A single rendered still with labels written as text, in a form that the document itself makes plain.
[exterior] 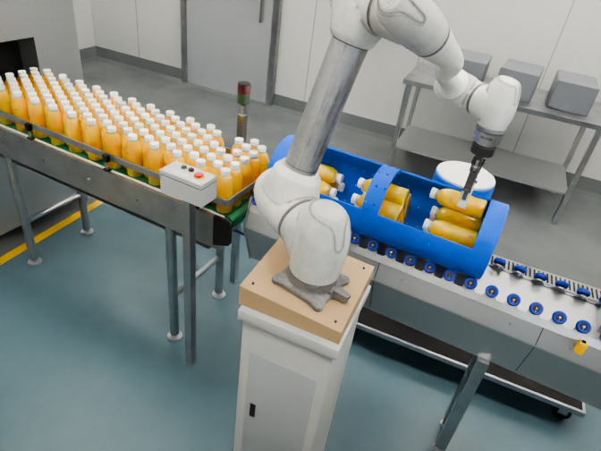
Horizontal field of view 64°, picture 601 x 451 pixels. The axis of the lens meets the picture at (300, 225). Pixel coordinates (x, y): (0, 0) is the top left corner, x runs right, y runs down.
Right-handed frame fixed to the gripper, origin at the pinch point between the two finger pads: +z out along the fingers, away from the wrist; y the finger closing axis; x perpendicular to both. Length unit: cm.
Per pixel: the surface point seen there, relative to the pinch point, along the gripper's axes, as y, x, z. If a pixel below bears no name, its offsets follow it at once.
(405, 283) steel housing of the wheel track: 12.8, -8.8, 35.8
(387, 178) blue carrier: 5.2, -27.2, 0.8
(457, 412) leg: 9, 28, 92
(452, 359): -37, 21, 108
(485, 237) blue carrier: 12.1, 11.0, 6.2
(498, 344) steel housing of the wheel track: 11, 30, 47
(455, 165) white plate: -69, -12, 19
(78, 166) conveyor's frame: 23, -167, 38
